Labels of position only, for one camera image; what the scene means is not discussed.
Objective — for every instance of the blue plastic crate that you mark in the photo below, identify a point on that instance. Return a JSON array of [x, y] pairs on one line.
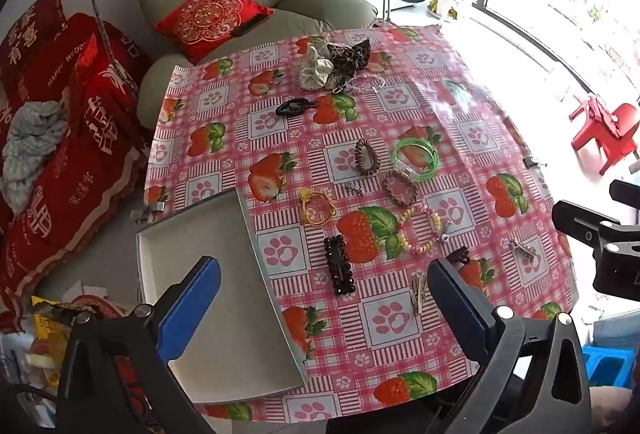
[[607, 364]]

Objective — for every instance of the yellow snack packet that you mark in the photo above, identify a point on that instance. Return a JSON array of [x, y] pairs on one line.
[[47, 324]]

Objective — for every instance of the white scrunchie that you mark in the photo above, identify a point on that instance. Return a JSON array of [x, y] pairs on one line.
[[315, 74]]

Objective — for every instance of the grey shallow tray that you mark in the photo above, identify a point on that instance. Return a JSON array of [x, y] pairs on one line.
[[200, 224]]

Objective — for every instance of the silver spiked hair clip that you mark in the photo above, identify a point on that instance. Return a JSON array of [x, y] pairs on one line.
[[522, 250]]

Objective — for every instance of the yellow and white box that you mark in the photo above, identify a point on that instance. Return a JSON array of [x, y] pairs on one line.
[[450, 9]]

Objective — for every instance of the gooseneck holder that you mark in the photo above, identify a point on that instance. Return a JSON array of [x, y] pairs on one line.
[[102, 29]]

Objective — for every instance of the silver binder clip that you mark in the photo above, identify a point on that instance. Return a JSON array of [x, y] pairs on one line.
[[534, 161], [150, 212]]

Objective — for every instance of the leopard print scrunchie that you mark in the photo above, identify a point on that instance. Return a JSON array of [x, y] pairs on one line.
[[345, 56]]

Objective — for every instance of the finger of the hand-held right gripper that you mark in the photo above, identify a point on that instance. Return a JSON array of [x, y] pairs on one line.
[[575, 219], [625, 196]]

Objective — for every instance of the red round tray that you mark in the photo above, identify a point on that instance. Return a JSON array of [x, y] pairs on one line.
[[100, 306]]

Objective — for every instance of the black rhinestone hair clip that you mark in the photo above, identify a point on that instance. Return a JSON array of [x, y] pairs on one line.
[[334, 264]]

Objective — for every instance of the red plastic chair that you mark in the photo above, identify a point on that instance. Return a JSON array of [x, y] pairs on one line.
[[620, 129]]

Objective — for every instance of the strawberry printed pink tablecloth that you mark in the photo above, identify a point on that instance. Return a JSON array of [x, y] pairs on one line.
[[280, 249]]

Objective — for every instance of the red embroidered cushion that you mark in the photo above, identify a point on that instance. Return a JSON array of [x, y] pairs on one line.
[[210, 19]]

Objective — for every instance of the gold metal hair clip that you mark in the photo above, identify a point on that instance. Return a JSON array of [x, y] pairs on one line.
[[419, 294]]

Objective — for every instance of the dark brown hair claw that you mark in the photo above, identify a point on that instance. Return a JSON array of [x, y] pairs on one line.
[[457, 255]]

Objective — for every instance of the black phone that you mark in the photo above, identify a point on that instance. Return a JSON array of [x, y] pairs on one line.
[[252, 25]]

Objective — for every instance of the red printed blanket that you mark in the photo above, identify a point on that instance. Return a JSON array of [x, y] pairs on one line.
[[75, 79]]

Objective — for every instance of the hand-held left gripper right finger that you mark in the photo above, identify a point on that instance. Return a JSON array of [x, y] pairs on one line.
[[457, 309]]

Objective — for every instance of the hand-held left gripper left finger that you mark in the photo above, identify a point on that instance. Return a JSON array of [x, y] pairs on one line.
[[187, 309]]

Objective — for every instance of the black hair claw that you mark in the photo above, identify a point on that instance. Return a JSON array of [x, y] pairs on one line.
[[295, 107]]

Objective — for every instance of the grey knitted cloth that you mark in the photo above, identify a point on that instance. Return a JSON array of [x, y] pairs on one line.
[[30, 144]]

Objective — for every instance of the small silver pendant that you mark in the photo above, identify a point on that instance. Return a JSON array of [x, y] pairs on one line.
[[352, 189]]

